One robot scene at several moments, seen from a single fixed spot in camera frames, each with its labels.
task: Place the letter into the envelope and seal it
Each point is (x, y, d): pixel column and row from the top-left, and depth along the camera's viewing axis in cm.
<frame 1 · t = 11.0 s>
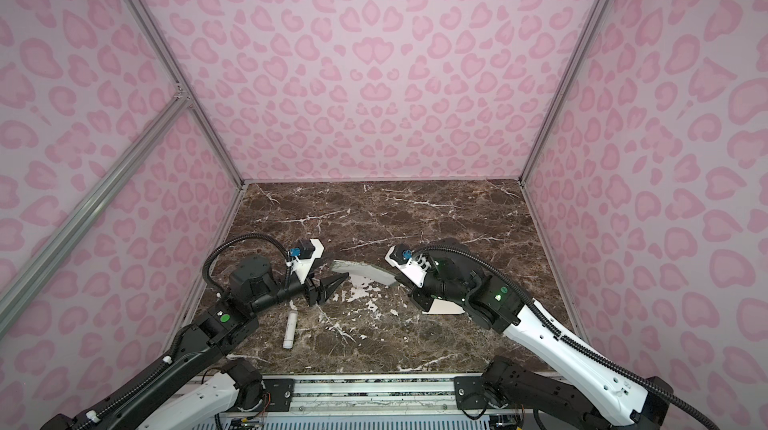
left hand: (339, 260, 69), fingers open
right hand: (398, 276, 67), fingers closed
green floral letter paper: (365, 270, 69), point 26 cm above the table
cream white envelope: (435, 307, 62), point 27 cm above the table
white glue stick: (290, 330, 84), point 2 cm above the table

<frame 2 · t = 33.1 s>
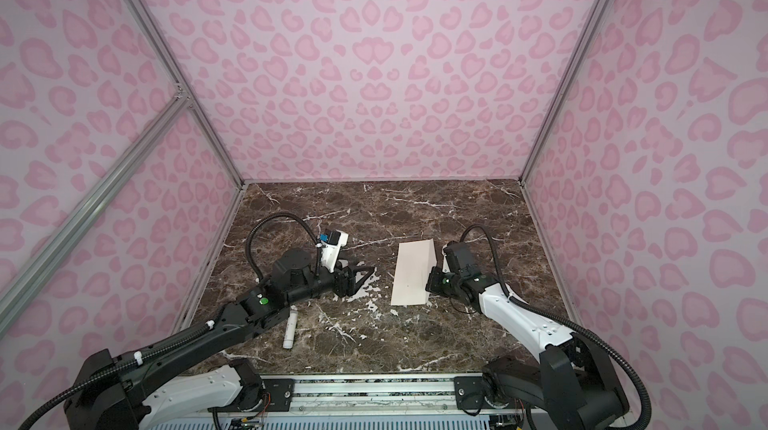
left hand: (367, 262, 72), fingers open
right hand: (426, 280, 85), fingers closed
cream white envelope: (414, 262, 97), point 2 cm above the table
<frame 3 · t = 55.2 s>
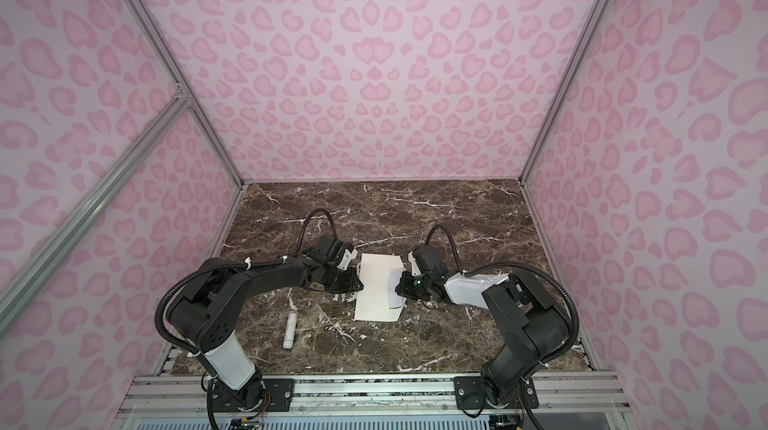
left hand: (364, 283, 90), fingers closed
right hand: (394, 287, 89), fingers closed
cream white envelope: (378, 300, 91), on the table
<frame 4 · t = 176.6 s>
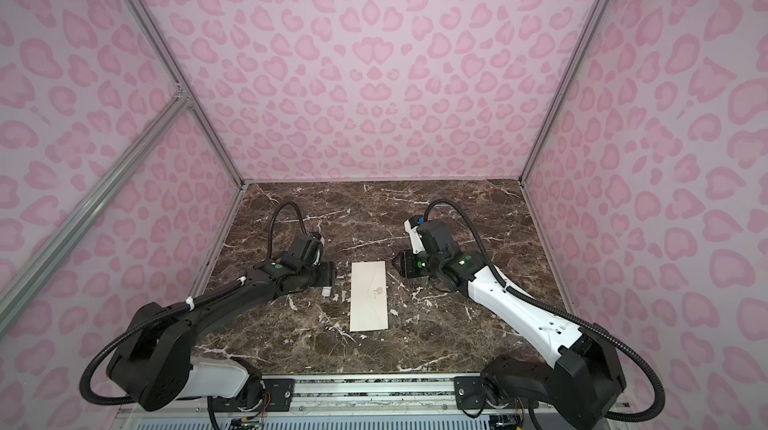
left hand: (330, 268, 88), fingers open
right hand: (397, 260, 78), fingers open
cream white envelope: (369, 309, 88), on the table
